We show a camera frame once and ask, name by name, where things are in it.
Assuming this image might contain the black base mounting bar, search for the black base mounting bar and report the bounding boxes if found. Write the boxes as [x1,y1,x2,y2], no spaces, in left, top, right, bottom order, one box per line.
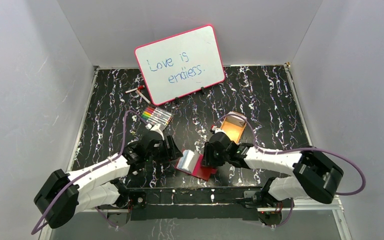
[97,187,294,226]

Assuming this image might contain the red capped white marker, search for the red capped white marker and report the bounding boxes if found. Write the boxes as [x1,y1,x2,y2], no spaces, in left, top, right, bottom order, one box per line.
[125,85,145,94]

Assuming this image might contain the orange card tray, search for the orange card tray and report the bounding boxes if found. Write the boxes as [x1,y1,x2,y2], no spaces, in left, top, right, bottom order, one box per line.
[220,116,247,144]

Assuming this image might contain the pack of coloured markers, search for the pack of coloured markers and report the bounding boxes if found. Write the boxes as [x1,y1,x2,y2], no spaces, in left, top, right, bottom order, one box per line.
[141,105,173,130]

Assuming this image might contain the stack of silver cards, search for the stack of silver cards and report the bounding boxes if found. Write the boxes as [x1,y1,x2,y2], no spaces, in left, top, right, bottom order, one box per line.
[226,111,246,126]

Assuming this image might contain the white marker pen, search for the white marker pen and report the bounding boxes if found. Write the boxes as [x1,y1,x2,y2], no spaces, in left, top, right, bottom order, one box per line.
[136,89,151,104]

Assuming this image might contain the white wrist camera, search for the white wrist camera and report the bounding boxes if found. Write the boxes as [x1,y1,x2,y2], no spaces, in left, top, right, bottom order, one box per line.
[145,123,164,138]
[209,125,223,134]

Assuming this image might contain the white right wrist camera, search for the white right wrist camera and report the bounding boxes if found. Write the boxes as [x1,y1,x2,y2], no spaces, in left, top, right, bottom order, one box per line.
[209,125,223,134]

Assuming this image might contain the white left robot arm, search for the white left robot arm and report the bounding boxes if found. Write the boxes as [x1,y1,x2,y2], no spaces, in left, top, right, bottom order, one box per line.
[33,130,183,232]

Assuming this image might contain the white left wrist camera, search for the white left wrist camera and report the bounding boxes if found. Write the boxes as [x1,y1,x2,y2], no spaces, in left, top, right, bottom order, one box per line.
[145,123,164,138]

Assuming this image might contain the red card holder wallet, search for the red card holder wallet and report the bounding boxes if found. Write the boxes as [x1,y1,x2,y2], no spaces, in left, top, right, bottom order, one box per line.
[175,149,217,181]

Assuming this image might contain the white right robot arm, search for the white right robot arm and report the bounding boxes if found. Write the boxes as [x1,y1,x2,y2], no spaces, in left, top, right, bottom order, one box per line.
[202,131,344,207]

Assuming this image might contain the pink framed whiteboard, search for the pink framed whiteboard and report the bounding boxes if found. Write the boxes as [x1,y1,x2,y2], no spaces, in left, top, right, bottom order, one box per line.
[134,24,226,106]

